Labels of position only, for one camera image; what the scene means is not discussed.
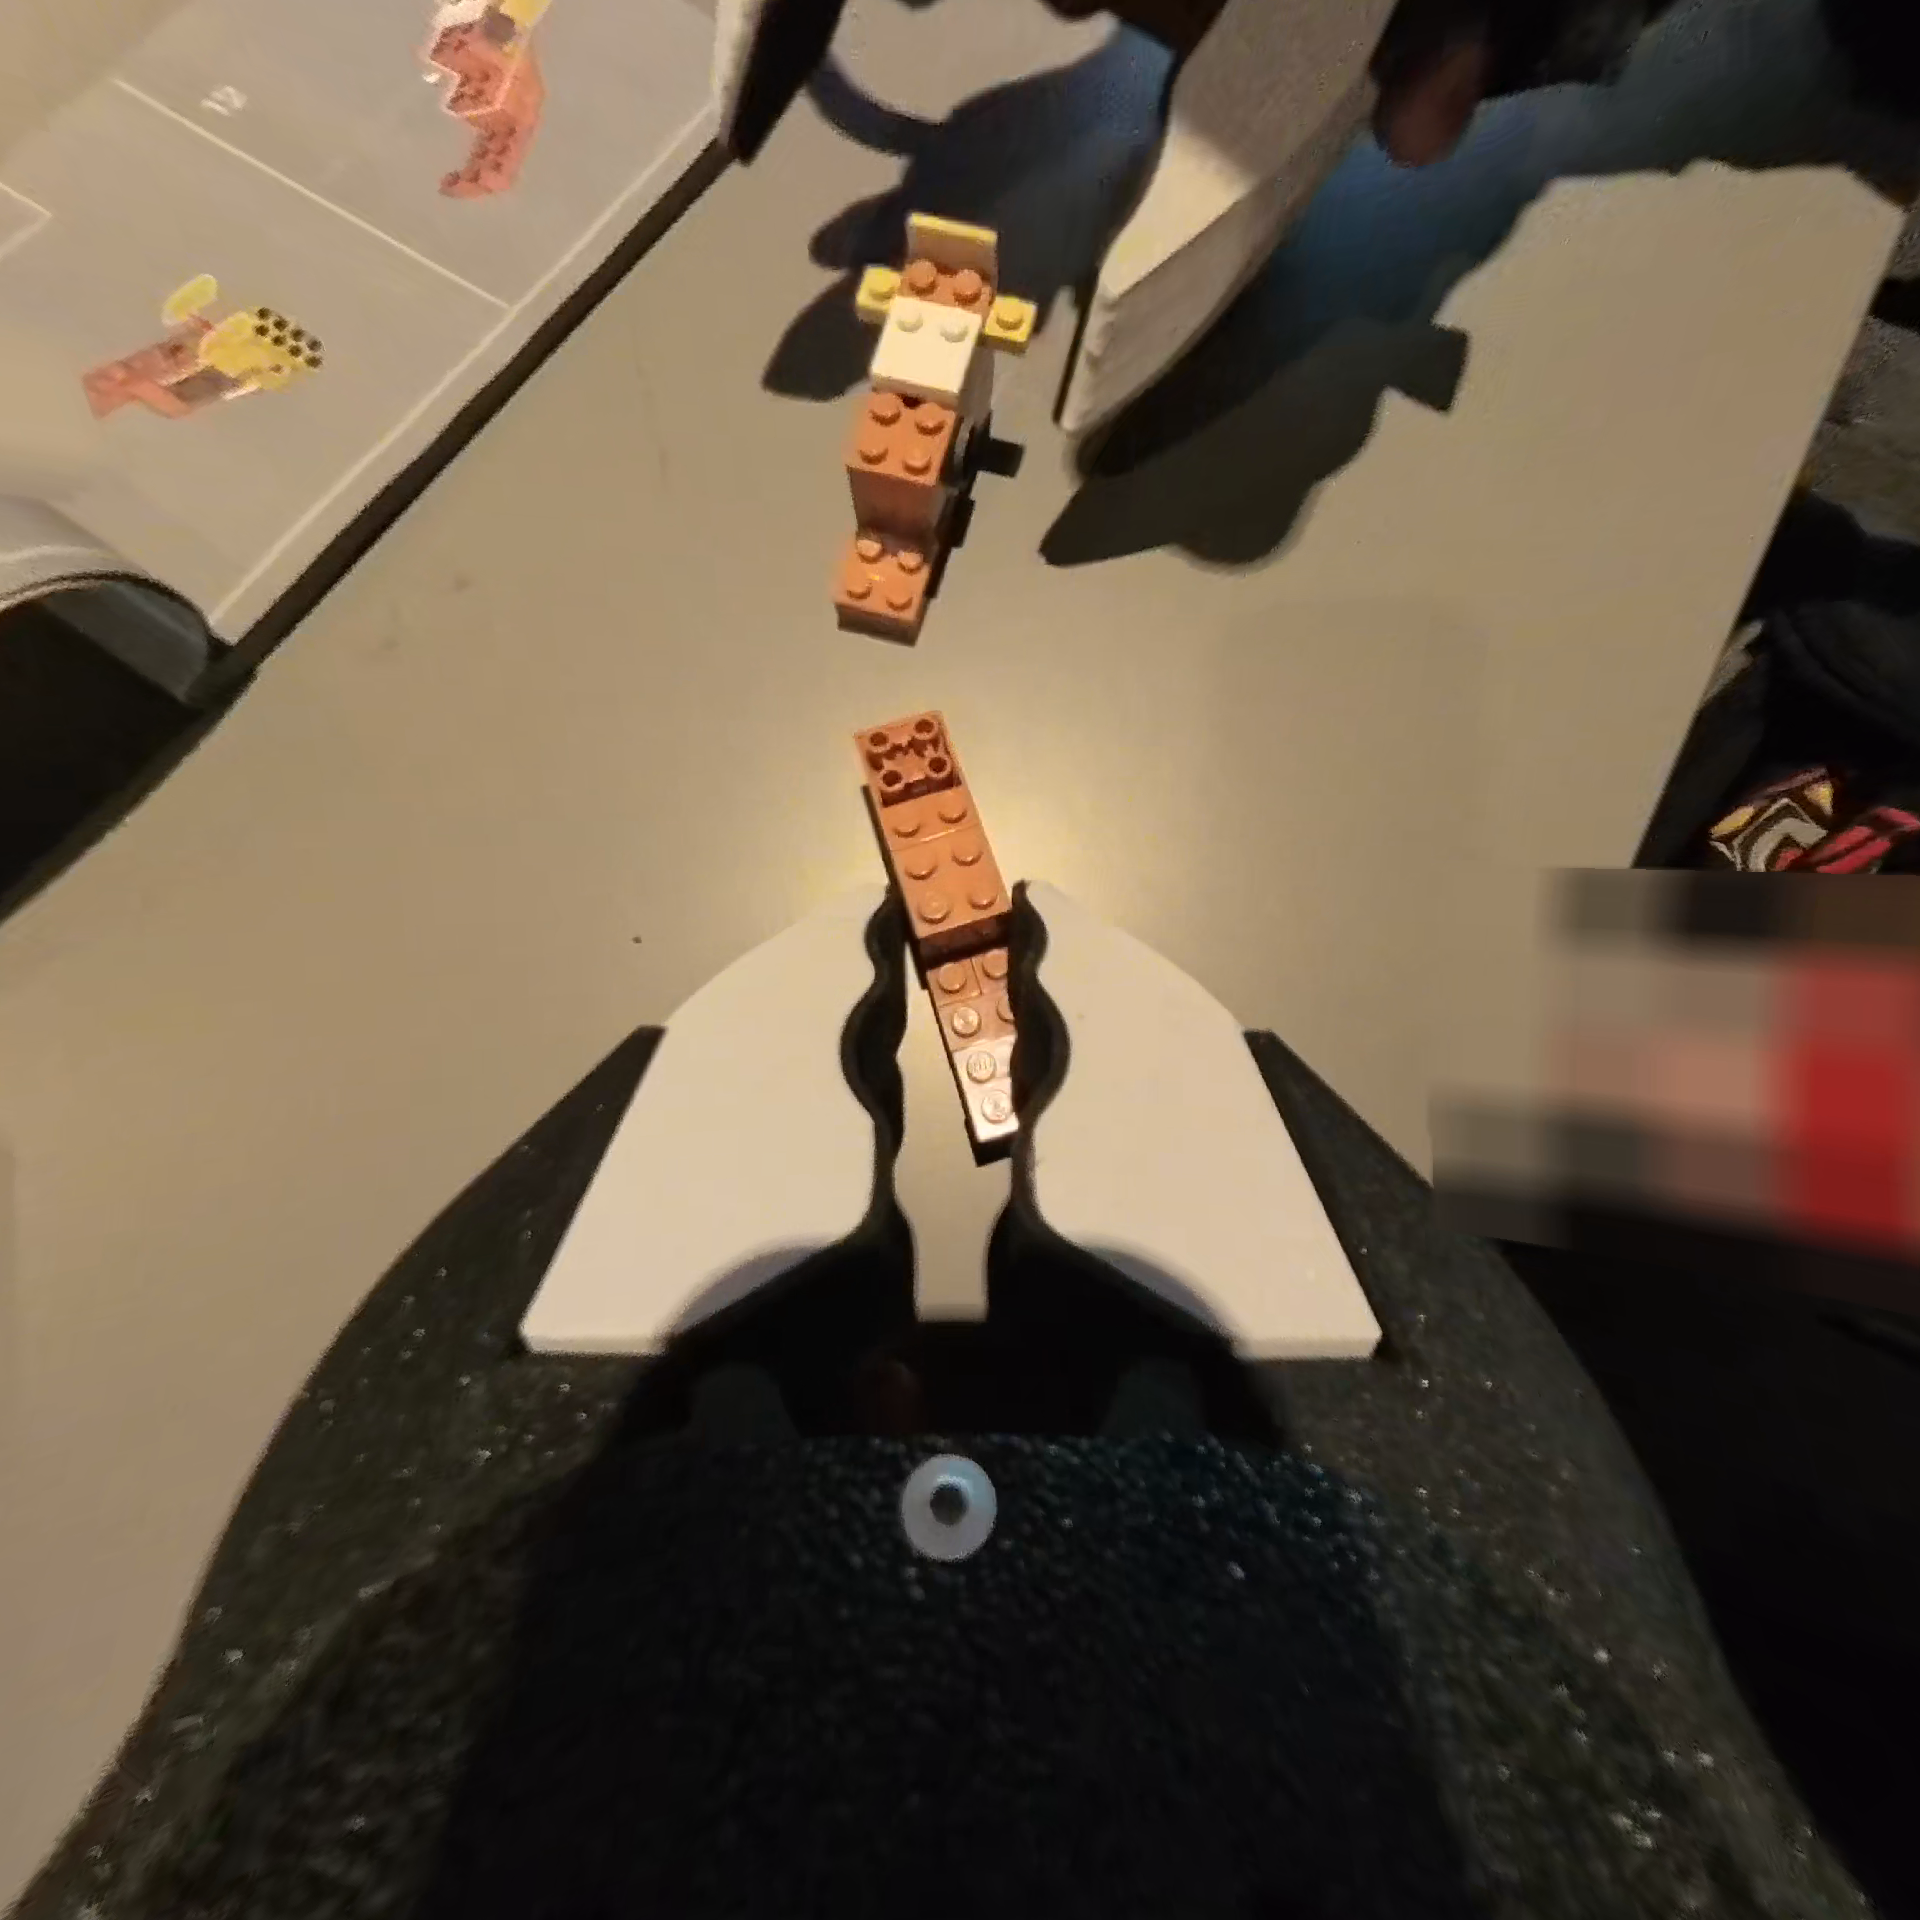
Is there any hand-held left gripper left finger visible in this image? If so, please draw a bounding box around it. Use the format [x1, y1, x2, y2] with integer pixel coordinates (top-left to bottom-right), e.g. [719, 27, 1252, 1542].
[519, 884, 905, 1344]

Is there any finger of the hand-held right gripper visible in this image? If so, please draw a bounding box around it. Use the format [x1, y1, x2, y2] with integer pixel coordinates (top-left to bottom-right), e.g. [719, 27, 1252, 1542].
[1054, 0, 1390, 442]
[717, 0, 848, 165]

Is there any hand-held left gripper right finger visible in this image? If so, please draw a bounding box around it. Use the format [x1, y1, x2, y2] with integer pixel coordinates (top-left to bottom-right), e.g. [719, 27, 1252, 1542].
[1006, 882, 1384, 1344]

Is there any brown brick tail piece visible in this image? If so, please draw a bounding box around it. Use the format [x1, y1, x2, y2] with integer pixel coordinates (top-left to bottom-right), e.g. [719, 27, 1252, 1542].
[853, 705, 1032, 1168]

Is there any tan and brown brick figure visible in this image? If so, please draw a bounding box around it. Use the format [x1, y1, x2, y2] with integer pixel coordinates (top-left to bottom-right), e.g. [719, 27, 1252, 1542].
[830, 211, 1045, 649]

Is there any grey desk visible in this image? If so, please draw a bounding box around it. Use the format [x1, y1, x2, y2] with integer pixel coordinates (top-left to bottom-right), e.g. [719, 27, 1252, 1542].
[0, 0, 1910, 1920]

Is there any grey instruction booklet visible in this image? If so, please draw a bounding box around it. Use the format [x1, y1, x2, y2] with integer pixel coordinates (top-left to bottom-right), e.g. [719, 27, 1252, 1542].
[0, 0, 728, 707]

